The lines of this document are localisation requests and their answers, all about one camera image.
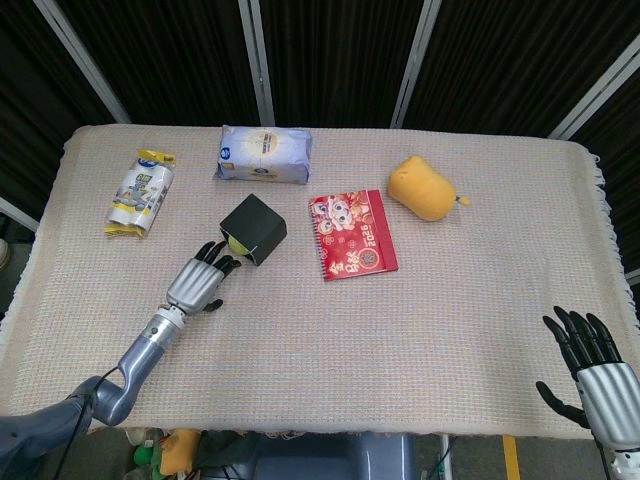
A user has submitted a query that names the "black corrugated partition panel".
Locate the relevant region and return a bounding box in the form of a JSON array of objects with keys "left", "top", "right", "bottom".
[
  {"left": 569, "top": 94, "right": 640, "bottom": 284},
  {"left": 403, "top": 0, "right": 640, "bottom": 140},
  {"left": 55, "top": 0, "right": 262, "bottom": 127},
  {"left": 0, "top": 0, "right": 117, "bottom": 227},
  {"left": 259, "top": 0, "right": 427, "bottom": 129}
]

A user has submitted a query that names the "white yellow trash bag pack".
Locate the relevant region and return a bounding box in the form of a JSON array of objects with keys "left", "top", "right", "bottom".
[{"left": 103, "top": 147, "right": 179, "bottom": 241}]

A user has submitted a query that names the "blue tissue paper pack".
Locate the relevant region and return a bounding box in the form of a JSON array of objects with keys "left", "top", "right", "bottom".
[{"left": 214, "top": 124, "right": 316, "bottom": 187}]

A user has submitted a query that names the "beige woven tablecloth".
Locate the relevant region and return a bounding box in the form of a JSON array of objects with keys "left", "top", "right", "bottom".
[{"left": 0, "top": 124, "right": 629, "bottom": 442}]

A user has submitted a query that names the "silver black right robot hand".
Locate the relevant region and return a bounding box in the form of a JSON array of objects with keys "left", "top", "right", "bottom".
[{"left": 535, "top": 305, "right": 640, "bottom": 454}]

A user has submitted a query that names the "green stuffed toy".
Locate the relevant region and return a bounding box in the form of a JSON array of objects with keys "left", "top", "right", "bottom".
[{"left": 131, "top": 439, "right": 160, "bottom": 469}]

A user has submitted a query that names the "red spiral 2026 notebook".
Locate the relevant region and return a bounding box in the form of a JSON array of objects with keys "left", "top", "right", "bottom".
[{"left": 307, "top": 189, "right": 400, "bottom": 283}]

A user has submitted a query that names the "grey metal partition post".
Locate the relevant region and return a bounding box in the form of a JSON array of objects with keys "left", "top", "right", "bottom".
[
  {"left": 391, "top": 0, "right": 442, "bottom": 128},
  {"left": 237, "top": 0, "right": 277, "bottom": 127},
  {"left": 0, "top": 195, "right": 42, "bottom": 232},
  {"left": 33, "top": 0, "right": 132, "bottom": 125},
  {"left": 546, "top": 43, "right": 640, "bottom": 142}
]

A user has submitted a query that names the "yellow plush toy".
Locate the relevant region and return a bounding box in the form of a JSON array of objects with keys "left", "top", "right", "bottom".
[{"left": 388, "top": 154, "right": 472, "bottom": 223}]

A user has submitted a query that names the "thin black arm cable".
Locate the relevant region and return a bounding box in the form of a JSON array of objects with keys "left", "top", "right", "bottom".
[{"left": 49, "top": 366, "right": 124, "bottom": 480}]

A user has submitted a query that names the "black open cardboard box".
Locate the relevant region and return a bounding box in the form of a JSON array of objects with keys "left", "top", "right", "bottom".
[{"left": 218, "top": 194, "right": 289, "bottom": 269}]

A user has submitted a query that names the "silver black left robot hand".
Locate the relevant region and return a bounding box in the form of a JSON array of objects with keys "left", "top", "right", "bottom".
[{"left": 165, "top": 240, "right": 242, "bottom": 315}]

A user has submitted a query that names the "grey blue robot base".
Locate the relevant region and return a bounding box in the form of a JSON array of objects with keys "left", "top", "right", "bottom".
[{"left": 248, "top": 431, "right": 417, "bottom": 480}]

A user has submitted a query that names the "grey metal table leg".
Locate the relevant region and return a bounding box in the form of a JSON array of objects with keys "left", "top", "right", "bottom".
[{"left": 438, "top": 433, "right": 455, "bottom": 480}]

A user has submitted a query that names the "orange yellow stuffed toy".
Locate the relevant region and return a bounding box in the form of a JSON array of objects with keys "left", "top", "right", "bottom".
[{"left": 158, "top": 428, "right": 202, "bottom": 476}]

